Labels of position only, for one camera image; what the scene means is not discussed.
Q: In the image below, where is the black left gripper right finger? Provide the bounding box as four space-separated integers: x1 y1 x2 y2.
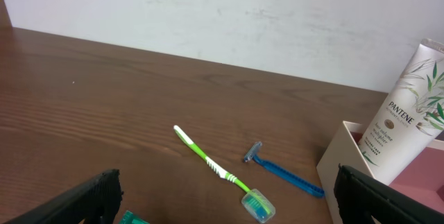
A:
334 165 443 224

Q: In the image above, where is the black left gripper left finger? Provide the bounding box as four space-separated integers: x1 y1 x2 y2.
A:
7 169 123 224

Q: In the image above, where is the green red toothpaste tube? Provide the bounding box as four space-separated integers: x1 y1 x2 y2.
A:
119 211 149 224

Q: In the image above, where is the white box pink inside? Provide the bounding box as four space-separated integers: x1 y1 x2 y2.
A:
316 121 443 224

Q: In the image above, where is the white Pantene conditioner tube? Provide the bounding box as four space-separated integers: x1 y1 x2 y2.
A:
357 39 443 185

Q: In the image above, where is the green white toothbrush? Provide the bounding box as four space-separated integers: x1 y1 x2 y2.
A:
173 125 275 223

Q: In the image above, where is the blue disposable razor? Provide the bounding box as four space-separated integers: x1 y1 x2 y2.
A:
244 141 325 198

